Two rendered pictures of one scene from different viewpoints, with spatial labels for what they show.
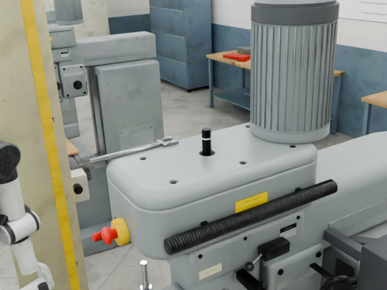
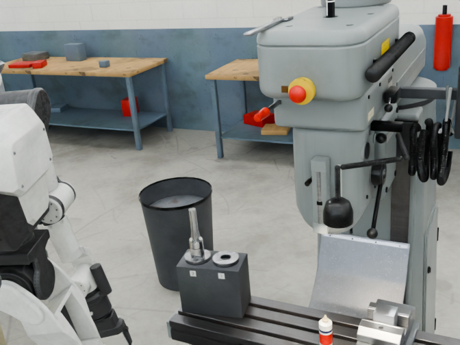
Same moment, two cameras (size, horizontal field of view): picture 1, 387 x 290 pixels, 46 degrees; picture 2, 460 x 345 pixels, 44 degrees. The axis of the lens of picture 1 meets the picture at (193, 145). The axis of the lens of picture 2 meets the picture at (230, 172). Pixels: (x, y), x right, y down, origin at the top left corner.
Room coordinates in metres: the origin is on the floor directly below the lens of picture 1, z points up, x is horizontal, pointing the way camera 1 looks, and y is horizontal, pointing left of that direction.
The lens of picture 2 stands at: (-0.11, 0.99, 2.09)
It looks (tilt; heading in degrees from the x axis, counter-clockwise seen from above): 22 degrees down; 328
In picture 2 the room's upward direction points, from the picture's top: 5 degrees counter-clockwise
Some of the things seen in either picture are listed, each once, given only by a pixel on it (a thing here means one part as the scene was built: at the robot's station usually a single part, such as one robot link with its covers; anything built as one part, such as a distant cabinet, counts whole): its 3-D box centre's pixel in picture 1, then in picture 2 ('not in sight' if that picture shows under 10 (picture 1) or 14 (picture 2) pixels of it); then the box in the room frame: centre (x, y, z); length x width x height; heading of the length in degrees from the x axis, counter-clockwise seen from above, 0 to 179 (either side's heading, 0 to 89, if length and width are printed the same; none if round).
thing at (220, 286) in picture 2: not in sight; (214, 280); (1.35, 0.17, 1.00); 0.22 x 0.12 x 0.20; 40
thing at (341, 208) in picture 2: not in sight; (337, 209); (0.78, 0.13, 1.47); 0.07 x 0.07 x 0.06
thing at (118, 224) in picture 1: (120, 231); (301, 90); (0.85, 0.17, 1.76); 0.06 x 0.02 x 0.06; 30
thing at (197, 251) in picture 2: not in sight; (196, 248); (1.39, 0.20, 1.13); 0.05 x 0.05 x 0.05
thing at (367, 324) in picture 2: not in sight; (380, 333); (0.81, -0.06, 0.99); 0.12 x 0.06 x 0.04; 28
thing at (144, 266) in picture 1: (144, 274); (194, 224); (1.39, 0.20, 1.22); 0.03 x 0.03 x 0.11
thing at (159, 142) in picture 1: (129, 151); (267, 25); (0.99, 0.15, 1.89); 0.24 x 0.04 x 0.01; 120
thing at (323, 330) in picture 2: not in sight; (325, 329); (0.96, 0.02, 0.96); 0.04 x 0.04 x 0.11
